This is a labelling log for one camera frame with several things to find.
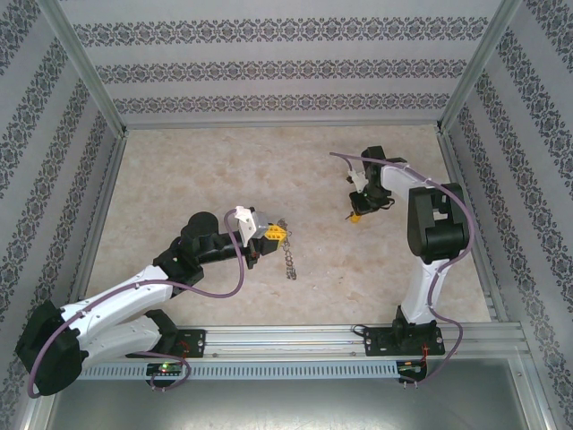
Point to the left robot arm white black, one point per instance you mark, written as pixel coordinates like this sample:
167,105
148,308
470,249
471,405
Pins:
112,295

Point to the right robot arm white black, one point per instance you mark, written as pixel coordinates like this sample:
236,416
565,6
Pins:
418,286

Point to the small green circuit board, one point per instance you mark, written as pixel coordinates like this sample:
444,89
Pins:
409,366
165,368

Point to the grey metal panel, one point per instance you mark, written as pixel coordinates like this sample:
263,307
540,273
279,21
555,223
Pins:
286,403

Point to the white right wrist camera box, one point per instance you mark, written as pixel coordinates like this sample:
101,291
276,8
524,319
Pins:
358,178

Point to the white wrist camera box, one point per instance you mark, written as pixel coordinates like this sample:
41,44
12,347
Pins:
358,178
245,224

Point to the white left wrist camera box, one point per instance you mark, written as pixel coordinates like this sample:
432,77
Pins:
245,224

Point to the aluminium side rail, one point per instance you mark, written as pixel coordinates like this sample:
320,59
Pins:
101,215
457,179

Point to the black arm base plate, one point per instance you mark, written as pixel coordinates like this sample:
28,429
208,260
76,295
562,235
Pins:
373,340
197,342

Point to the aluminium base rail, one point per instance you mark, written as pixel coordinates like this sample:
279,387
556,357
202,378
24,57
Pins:
286,342

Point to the aluminium frame post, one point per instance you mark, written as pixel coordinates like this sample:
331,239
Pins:
89,67
475,67

